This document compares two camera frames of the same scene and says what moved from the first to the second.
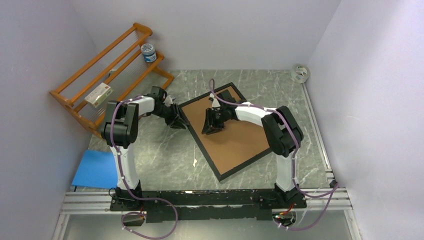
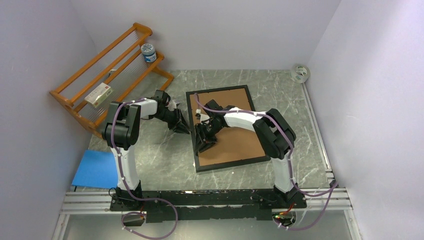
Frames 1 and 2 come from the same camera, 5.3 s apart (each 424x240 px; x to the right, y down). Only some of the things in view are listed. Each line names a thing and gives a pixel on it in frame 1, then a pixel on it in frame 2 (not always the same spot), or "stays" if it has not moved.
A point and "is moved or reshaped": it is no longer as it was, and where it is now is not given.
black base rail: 227,205 stays
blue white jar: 149,52 stays
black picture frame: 242,166 is moved or reshaped
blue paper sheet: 97,169 stays
